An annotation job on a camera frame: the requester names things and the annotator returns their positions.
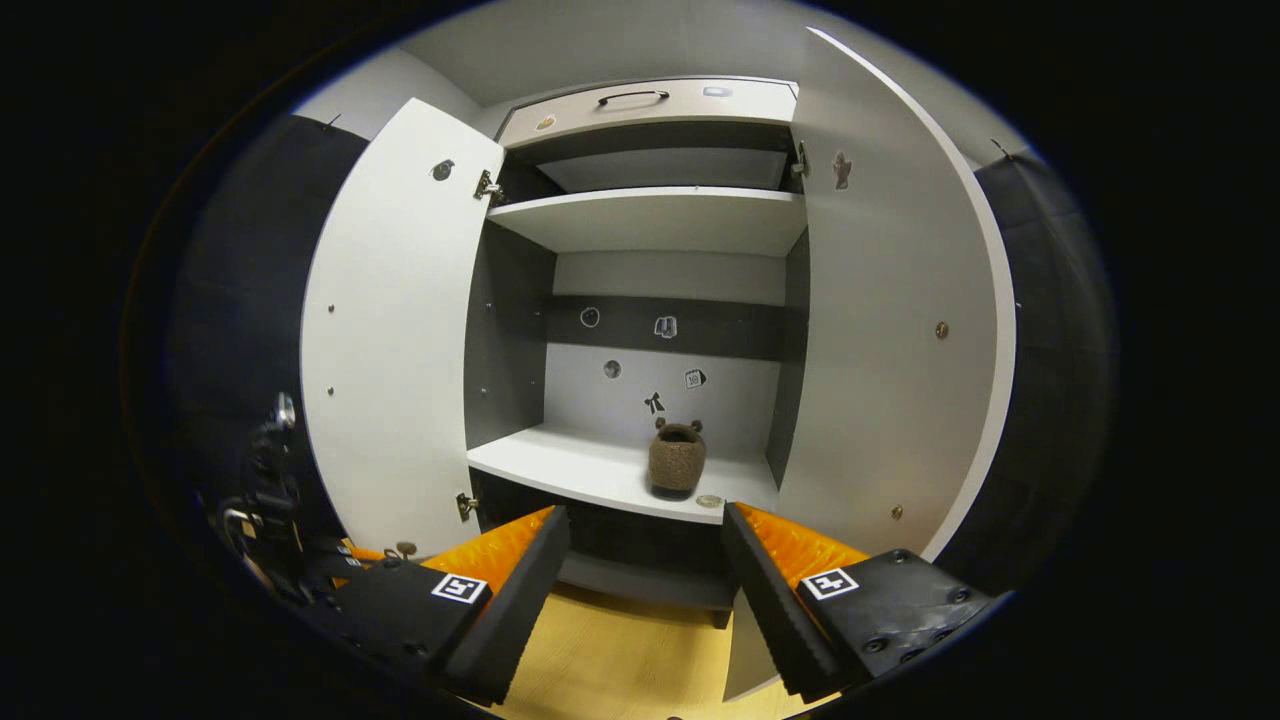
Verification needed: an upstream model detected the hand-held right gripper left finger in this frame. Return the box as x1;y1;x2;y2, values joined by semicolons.
305;505;572;706

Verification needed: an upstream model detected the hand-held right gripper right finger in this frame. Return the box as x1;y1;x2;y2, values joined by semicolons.
721;502;994;705

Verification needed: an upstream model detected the brown fuzzy shoe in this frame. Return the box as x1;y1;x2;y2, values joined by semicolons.
647;417;708;501

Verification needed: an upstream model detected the grey shoe cabinet door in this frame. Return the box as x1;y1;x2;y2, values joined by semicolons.
722;27;1018;703
300;97;506;561

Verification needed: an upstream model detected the white cabinet shelf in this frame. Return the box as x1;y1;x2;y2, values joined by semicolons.
487;186;808;258
466;422;781;525

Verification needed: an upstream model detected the grey cabinet drawer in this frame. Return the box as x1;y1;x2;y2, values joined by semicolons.
497;77;799;151

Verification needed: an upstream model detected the black backdrop cloth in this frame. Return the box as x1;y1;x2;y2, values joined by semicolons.
160;113;1119;601

